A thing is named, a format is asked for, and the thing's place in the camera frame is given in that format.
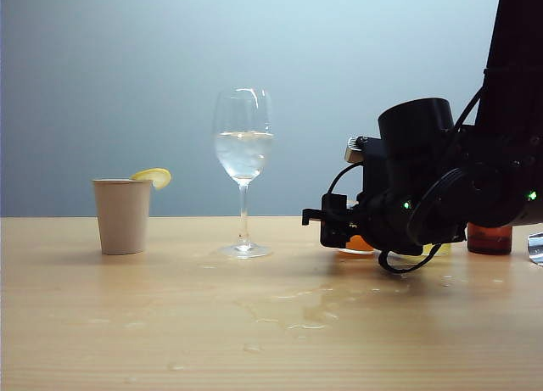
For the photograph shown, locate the clear glass measuring cup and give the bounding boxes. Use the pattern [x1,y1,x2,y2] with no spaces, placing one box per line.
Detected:
[338,232,378,257]

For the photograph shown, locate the thin black camera cable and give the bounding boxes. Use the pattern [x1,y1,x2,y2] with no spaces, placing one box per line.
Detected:
[327,160,364,197]

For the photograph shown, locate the thick black cable loop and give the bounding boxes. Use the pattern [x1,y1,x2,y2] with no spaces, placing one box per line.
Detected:
[376,167,467,275]

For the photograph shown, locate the wooden-handled glass measuring cup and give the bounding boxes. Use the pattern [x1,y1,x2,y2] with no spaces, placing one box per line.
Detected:
[421,241,454,258]

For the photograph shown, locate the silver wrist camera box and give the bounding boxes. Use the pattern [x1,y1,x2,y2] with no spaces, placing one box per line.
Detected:
[344,134,370,164]

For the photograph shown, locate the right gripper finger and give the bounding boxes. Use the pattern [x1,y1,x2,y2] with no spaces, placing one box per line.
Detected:
[301,193,355,228]
[320,218,362,249]

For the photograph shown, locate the yellow lemon slice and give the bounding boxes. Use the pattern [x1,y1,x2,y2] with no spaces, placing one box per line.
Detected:
[129,167,173,192]

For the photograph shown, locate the amber glass measuring cup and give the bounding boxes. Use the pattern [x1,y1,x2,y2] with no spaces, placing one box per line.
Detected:
[466,221,514,256]

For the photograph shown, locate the tall stemmed wine glass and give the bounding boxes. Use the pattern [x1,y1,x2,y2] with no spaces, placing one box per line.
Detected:
[212,87,277,261]

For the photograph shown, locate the beige paper cup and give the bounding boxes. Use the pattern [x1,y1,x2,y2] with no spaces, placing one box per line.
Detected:
[92,178,153,257]

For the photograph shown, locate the stainless steel pan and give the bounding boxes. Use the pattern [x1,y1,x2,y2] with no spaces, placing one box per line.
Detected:
[526,232,543,267]

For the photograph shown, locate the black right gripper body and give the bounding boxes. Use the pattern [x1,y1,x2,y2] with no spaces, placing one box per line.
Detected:
[351,97,468,257]

